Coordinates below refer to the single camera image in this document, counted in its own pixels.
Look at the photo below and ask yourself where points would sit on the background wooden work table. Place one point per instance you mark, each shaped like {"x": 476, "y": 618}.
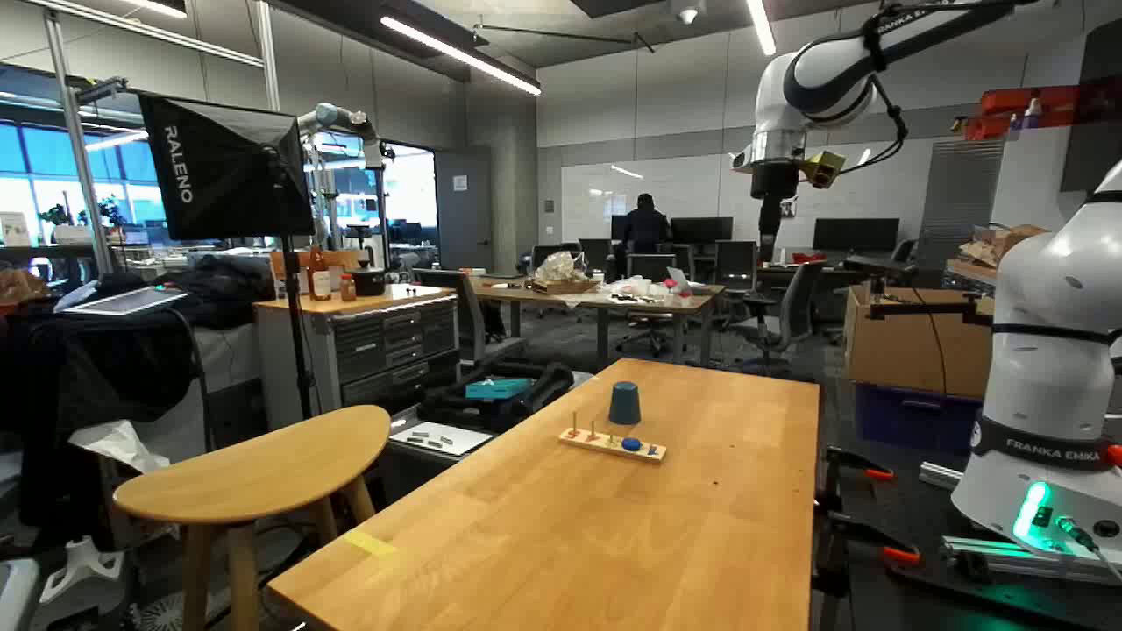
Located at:
{"x": 679, "y": 305}

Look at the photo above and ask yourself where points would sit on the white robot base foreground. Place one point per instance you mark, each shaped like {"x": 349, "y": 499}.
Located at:
{"x": 1043, "y": 468}

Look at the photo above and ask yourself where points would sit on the yellow tape strip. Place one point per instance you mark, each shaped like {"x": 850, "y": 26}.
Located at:
{"x": 369, "y": 546}

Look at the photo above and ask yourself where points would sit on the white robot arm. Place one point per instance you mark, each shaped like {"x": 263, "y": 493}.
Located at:
{"x": 828, "y": 80}

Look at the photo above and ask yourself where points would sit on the black office chair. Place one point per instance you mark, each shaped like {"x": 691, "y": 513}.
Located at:
{"x": 776, "y": 324}

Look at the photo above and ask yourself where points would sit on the person in dark clothes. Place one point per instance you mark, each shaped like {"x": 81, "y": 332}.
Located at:
{"x": 644, "y": 227}

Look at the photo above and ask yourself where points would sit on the round wooden stool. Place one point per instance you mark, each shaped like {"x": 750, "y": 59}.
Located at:
{"x": 227, "y": 493}

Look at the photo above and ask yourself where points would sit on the blue storage bin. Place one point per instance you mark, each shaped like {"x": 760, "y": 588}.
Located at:
{"x": 915, "y": 418}

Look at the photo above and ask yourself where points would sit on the wooden peg stand board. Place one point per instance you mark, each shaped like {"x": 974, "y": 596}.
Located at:
{"x": 615, "y": 444}

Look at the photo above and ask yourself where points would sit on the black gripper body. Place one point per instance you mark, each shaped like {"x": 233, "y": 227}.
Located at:
{"x": 771, "y": 184}

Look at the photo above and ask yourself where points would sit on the cardboard box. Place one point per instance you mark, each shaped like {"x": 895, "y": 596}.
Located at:
{"x": 915, "y": 336}

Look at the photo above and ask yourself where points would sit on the dark blue cup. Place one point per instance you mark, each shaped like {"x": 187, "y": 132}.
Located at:
{"x": 625, "y": 403}

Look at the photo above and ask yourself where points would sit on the black softbox light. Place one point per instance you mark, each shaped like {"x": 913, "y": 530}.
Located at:
{"x": 227, "y": 170}

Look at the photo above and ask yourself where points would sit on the grey drawer cabinet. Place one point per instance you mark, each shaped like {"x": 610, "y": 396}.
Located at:
{"x": 356, "y": 352}

